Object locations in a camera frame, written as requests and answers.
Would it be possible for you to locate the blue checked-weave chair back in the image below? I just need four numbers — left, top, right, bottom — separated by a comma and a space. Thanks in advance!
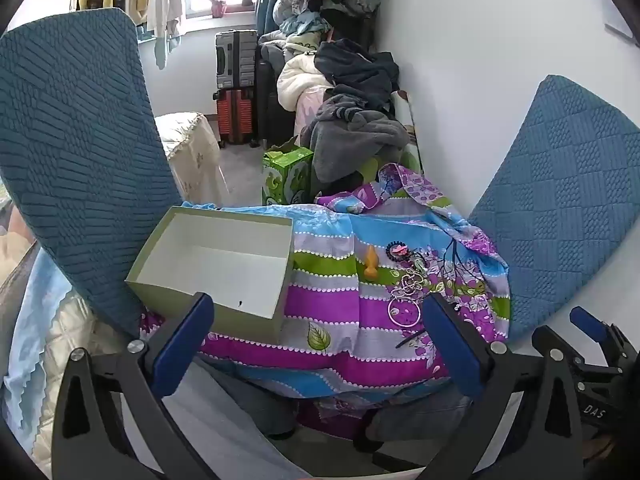
467, 75, 640, 343

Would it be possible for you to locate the white puffy jacket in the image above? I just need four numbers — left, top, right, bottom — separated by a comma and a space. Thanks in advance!
276, 52, 333, 111

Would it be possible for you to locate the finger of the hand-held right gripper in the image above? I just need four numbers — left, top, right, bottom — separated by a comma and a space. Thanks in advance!
570, 306, 640, 361
531, 326, 588, 367

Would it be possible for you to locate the black suitcase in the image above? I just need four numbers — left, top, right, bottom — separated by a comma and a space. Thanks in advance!
255, 57, 297, 148

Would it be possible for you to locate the pile of mixed clothes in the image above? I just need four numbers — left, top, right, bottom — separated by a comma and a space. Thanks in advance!
272, 0, 383, 56

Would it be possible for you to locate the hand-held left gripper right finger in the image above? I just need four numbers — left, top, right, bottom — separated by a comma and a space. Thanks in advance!
420, 292, 586, 480

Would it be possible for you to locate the grey fleece blanket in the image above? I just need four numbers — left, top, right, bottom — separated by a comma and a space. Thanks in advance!
300, 95, 411, 184

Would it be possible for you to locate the grey suitcase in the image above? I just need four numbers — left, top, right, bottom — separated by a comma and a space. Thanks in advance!
215, 30, 258, 92

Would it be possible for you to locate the grey cardboard box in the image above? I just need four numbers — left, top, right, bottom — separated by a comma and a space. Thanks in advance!
125, 205, 295, 346

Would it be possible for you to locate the blue striped-weave chair back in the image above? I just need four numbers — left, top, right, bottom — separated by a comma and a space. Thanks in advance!
0, 7, 188, 338

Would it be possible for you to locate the black hairpin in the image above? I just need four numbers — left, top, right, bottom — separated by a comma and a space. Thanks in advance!
395, 329, 427, 350

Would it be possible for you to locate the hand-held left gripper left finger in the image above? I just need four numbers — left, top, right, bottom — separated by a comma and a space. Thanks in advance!
51, 291, 221, 480

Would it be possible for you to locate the light blue scalloped bedding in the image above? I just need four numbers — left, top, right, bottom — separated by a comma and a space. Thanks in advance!
0, 250, 128, 473

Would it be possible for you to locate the navy hoodie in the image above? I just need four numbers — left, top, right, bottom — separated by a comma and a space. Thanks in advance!
315, 39, 401, 111

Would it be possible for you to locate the orange hair clip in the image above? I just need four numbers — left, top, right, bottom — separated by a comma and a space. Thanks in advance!
363, 246, 382, 281

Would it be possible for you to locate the cream quilted cover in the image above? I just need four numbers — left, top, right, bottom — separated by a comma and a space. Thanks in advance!
155, 112, 232, 208

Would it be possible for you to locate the green carton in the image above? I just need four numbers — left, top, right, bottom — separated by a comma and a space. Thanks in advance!
261, 146, 315, 206

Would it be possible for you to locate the red suitcase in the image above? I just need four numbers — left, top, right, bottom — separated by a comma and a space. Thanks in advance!
213, 89, 261, 148

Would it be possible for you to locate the silver bead necklace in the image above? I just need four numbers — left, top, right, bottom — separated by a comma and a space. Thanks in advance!
387, 266, 437, 307

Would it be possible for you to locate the floral printed cloth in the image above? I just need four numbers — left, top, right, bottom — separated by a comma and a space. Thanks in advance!
137, 162, 511, 403

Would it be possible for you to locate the white hanging shirt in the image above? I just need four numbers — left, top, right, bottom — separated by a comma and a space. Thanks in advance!
147, 0, 184, 70

